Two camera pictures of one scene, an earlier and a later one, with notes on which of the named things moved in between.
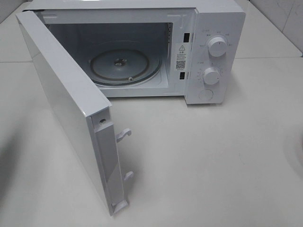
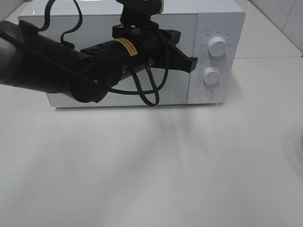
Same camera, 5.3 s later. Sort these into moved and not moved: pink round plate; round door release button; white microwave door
Moved: white microwave door
Not moved: pink round plate; round door release button
